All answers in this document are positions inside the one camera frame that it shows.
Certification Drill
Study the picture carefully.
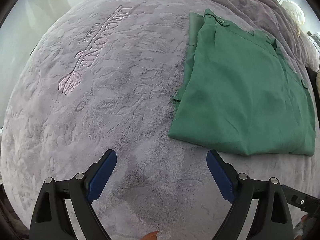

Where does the green work jacket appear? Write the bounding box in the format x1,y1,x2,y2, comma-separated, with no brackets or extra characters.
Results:
168,9,316,156

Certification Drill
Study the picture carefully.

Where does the person's right hand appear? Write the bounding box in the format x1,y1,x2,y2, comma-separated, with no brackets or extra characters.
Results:
140,230,159,240

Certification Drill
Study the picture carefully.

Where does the lavender embossed bed blanket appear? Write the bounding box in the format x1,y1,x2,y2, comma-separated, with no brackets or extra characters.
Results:
1,0,319,239

